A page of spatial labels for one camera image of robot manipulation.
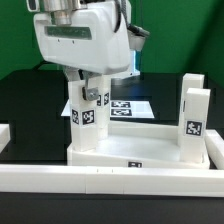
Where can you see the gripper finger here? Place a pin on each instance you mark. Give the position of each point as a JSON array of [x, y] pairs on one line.
[[89, 93], [71, 73]]

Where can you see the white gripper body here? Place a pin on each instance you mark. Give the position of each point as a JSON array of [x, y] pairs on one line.
[[91, 36]]

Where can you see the white desk tabletop tray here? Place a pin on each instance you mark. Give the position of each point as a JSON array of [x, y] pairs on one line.
[[142, 145]]

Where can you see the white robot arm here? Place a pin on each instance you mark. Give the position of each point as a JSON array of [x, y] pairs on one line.
[[136, 35]]

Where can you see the white marker sheet with tags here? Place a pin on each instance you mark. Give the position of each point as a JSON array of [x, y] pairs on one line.
[[130, 109]]

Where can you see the white left fence block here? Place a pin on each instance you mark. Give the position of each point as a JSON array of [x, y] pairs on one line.
[[4, 136]]

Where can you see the white fence block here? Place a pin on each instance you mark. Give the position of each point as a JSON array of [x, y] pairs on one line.
[[215, 147], [4, 136]]

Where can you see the white front fence bar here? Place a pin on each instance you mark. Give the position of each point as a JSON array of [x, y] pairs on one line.
[[105, 180]]

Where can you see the white right fence block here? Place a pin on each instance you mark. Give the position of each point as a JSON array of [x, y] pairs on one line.
[[215, 147]]

